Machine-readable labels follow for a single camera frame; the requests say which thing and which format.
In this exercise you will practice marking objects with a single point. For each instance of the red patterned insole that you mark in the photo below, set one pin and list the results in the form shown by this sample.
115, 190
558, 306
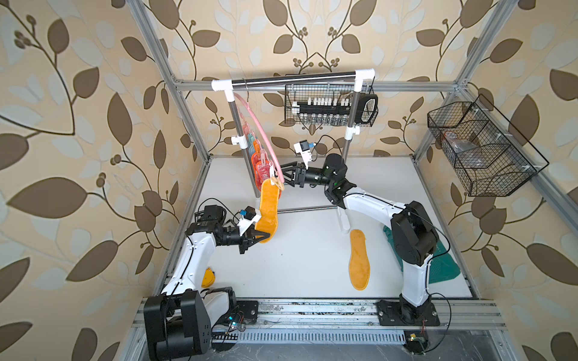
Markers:
261, 166

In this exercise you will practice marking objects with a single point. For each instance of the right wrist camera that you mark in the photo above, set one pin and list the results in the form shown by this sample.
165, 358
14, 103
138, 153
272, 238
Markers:
305, 149

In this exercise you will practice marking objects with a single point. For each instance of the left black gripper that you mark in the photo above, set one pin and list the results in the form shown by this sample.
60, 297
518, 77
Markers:
249, 239

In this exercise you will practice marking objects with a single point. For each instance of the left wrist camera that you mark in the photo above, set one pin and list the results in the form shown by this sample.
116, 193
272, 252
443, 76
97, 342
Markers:
249, 212

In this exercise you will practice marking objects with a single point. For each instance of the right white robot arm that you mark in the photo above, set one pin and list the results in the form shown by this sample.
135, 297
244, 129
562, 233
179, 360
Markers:
415, 237

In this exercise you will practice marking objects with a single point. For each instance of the yellow tape measure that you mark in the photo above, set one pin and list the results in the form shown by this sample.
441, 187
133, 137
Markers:
208, 278

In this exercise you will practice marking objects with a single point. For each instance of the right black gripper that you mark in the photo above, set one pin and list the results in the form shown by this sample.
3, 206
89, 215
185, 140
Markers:
299, 175

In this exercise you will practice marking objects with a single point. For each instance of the yellow fuzzy insole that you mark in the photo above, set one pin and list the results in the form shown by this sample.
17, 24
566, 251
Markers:
270, 194
359, 263

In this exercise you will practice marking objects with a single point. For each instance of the pink clip hanger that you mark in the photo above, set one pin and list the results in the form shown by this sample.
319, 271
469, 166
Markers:
276, 176

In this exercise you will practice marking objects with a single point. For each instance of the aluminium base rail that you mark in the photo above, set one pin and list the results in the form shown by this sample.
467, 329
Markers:
343, 321

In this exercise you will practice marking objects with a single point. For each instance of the green plastic tool case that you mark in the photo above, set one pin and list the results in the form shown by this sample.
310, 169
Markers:
442, 268

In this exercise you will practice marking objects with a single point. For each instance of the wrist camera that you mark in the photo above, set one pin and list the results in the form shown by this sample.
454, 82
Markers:
249, 212
305, 149

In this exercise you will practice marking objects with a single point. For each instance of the back black wire basket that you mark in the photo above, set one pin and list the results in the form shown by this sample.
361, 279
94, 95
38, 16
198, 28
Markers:
343, 99

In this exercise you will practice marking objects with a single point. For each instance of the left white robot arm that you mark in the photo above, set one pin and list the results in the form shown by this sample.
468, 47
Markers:
187, 315

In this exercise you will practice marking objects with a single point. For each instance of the side black wire basket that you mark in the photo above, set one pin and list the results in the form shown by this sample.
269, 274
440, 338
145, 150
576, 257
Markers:
490, 154

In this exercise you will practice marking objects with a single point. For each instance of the metal clothes rack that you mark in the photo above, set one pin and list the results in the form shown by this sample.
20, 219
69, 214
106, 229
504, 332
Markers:
230, 86

